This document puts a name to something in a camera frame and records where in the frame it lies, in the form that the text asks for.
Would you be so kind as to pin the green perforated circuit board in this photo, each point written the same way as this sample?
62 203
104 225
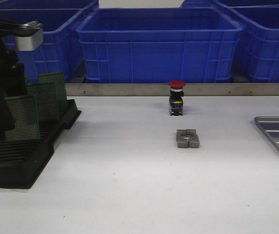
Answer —
24 112
59 81
46 99

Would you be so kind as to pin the black slotted board rack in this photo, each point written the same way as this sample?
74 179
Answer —
21 162

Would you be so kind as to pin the blue plastic bin left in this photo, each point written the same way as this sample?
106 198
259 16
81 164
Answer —
60 50

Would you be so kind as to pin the blue plastic bin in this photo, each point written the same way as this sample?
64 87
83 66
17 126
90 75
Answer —
60 50
157 45
257 52

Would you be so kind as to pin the blue bin back left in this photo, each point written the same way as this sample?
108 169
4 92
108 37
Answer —
47 4

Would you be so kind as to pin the blue plastic bin centre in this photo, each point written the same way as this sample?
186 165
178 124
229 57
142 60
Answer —
157 45

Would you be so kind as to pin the red emergency stop button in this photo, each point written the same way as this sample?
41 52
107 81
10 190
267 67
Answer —
175 99

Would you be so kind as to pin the grey metal clamp block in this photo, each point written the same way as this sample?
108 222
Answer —
187 138

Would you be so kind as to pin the blue bin back right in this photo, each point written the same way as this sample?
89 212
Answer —
227 3

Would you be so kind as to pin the blue plastic bin right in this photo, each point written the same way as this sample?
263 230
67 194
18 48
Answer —
257 52

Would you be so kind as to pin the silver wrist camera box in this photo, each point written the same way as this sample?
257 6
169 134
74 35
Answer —
29 36

